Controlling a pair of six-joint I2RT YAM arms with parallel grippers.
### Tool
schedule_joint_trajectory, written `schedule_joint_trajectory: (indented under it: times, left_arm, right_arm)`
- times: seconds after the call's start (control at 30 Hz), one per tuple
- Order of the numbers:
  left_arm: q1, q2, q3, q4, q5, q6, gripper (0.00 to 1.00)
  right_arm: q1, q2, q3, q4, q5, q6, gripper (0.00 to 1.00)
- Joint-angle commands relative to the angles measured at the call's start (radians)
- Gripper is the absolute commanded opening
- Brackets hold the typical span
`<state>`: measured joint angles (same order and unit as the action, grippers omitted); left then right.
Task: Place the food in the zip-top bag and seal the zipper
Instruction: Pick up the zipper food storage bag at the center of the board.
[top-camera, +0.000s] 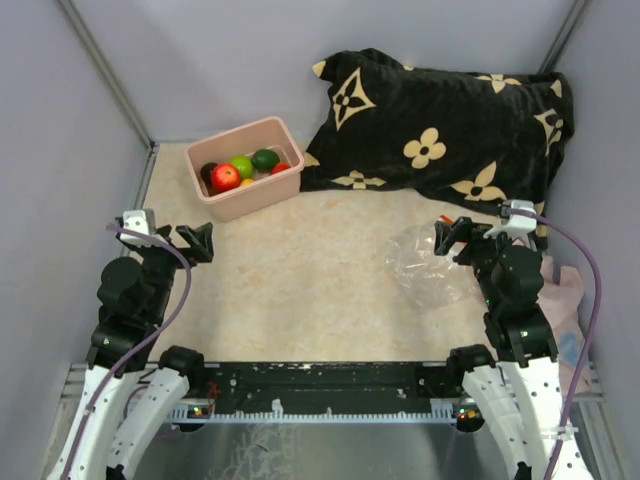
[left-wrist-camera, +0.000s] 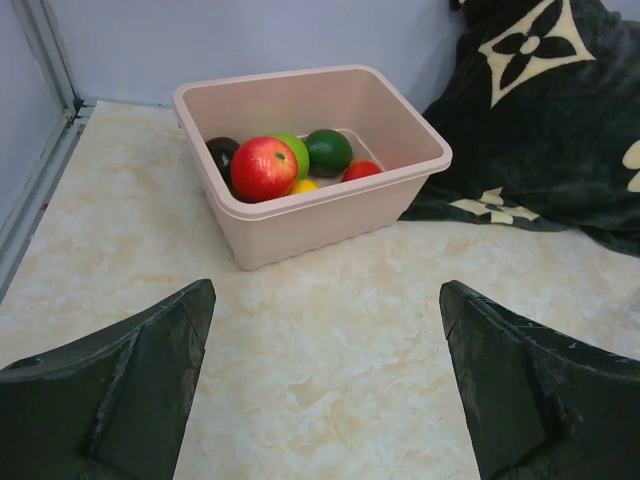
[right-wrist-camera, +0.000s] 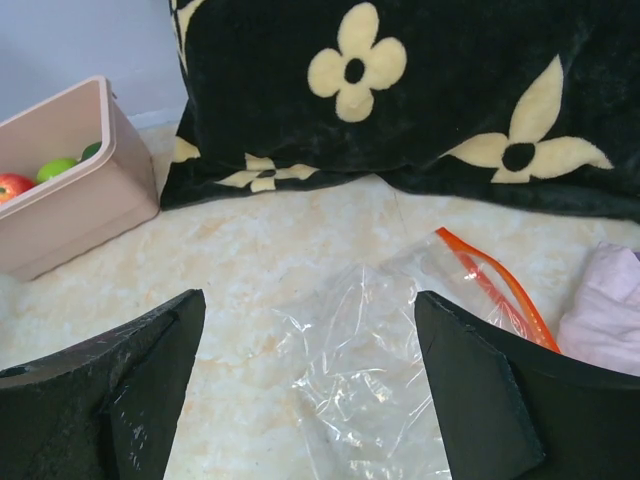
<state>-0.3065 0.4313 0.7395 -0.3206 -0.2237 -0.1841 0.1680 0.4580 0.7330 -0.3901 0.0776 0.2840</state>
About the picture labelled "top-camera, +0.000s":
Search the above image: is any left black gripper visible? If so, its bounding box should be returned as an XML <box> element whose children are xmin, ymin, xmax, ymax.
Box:
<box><xmin>132</xmin><ymin>221</ymin><xmax>214</xmax><ymax>319</ymax></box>

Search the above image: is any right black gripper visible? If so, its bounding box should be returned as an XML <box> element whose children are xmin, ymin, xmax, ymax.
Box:
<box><xmin>433</xmin><ymin>215</ymin><xmax>517</xmax><ymax>308</ymax></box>

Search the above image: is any clear zip top bag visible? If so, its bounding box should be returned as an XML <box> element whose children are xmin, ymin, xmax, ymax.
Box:
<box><xmin>384</xmin><ymin>216</ymin><xmax>482</xmax><ymax>313</ymax></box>

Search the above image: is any red apple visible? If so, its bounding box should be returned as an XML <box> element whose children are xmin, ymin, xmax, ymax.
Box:
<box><xmin>210</xmin><ymin>164</ymin><xmax>243</xmax><ymax>193</ymax></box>

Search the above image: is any pink plastic bin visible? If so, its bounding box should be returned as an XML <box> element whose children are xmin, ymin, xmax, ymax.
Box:
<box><xmin>184</xmin><ymin>116</ymin><xmax>304</xmax><ymax>222</ymax></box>

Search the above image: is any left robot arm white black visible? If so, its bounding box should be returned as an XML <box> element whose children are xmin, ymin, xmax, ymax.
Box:
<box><xmin>49</xmin><ymin>209</ymin><xmax>214</xmax><ymax>479</ymax></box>

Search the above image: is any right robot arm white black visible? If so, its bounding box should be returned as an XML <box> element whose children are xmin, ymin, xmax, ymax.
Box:
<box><xmin>434</xmin><ymin>217</ymin><xmax>592</xmax><ymax>479</ymax></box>

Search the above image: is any dark purple plum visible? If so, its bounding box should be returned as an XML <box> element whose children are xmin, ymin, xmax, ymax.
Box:
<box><xmin>200</xmin><ymin>162</ymin><xmax>218</xmax><ymax>187</ymax></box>

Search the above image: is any light green apple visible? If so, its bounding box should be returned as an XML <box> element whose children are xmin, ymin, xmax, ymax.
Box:
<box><xmin>229</xmin><ymin>156</ymin><xmax>254</xmax><ymax>180</ymax></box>

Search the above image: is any black floral blanket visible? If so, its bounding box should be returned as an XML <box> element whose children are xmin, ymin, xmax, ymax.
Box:
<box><xmin>298</xmin><ymin>47</ymin><xmax>576</xmax><ymax>251</ymax></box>

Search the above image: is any dark green avocado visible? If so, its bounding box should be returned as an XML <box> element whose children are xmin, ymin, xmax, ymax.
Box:
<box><xmin>251</xmin><ymin>149</ymin><xmax>280</xmax><ymax>172</ymax></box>

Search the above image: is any red mango fruit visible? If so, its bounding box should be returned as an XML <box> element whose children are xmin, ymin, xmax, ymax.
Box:
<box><xmin>270</xmin><ymin>163</ymin><xmax>290</xmax><ymax>175</ymax></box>

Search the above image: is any pink cloth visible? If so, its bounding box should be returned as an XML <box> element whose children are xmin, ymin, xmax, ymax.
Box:
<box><xmin>538</xmin><ymin>255</ymin><xmax>585</xmax><ymax>396</ymax></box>

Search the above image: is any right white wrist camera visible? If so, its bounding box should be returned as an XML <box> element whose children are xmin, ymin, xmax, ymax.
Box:
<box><xmin>484</xmin><ymin>199</ymin><xmax>537</xmax><ymax>239</ymax></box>

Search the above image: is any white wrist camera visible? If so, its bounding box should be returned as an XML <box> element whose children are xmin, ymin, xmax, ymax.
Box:
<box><xmin>484</xmin><ymin>199</ymin><xmax>537</xmax><ymax>239</ymax></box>
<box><xmin>116</xmin><ymin>209</ymin><xmax>156</xmax><ymax>247</ymax></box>

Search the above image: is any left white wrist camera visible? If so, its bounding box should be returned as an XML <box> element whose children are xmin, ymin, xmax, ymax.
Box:
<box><xmin>116</xmin><ymin>209</ymin><xmax>156</xmax><ymax>247</ymax></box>

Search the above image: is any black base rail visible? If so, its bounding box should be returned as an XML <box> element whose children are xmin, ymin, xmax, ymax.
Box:
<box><xmin>186</xmin><ymin>362</ymin><xmax>463</xmax><ymax>415</ymax></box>

